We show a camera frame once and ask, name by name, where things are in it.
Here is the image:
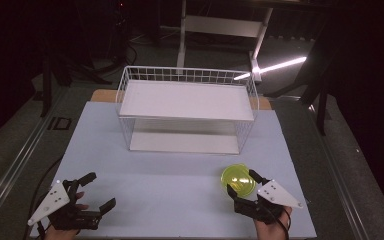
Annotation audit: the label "light blue table mat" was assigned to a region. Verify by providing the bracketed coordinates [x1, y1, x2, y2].
[29, 101, 318, 240]

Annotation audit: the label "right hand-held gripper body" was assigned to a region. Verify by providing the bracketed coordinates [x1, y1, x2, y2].
[234, 179, 304, 225]

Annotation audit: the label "black floor cables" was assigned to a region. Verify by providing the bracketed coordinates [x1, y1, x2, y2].
[91, 41, 139, 76]

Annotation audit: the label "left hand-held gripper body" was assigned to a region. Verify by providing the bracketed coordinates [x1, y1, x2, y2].
[27, 179, 103, 231]

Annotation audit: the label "dark metal stand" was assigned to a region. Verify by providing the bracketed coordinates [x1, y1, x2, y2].
[264, 31, 336, 137]
[39, 31, 113, 118]

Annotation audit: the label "person's right hand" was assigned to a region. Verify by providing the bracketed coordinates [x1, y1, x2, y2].
[254, 206, 293, 240]

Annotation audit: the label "white wire shelf rack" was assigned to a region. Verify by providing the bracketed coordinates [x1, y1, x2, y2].
[114, 65, 261, 156]

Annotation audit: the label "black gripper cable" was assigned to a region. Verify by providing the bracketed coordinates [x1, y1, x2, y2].
[265, 199, 293, 240]
[22, 155, 64, 240]

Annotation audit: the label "white metal stand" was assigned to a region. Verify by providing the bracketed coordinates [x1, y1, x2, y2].
[175, 0, 275, 83]

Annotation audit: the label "person's left hand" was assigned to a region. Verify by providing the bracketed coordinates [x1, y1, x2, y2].
[44, 191, 90, 240]

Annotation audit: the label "metal floor rail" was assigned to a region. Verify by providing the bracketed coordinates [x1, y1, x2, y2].
[0, 87, 66, 221]
[307, 102, 372, 240]

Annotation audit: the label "black floor socket box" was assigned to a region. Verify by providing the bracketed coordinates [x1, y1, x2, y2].
[47, 116, 73, 132]

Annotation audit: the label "white light strip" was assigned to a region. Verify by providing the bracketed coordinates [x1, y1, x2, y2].
[233, 56, 308, 82]

